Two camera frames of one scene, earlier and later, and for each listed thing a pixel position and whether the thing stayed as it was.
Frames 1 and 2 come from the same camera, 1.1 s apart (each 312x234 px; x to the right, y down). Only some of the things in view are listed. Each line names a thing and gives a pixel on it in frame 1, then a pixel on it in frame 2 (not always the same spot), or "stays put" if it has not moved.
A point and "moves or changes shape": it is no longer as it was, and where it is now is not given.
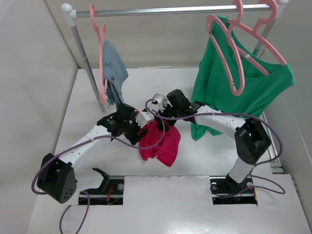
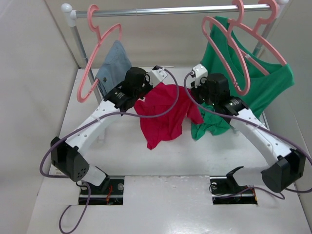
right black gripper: [164, 113] → [194, 91]
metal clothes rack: [68, 15] stays put
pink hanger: [261, 22] stays put
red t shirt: [167, 150] moves or changes shape
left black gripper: [132, 140] → [146, 81]
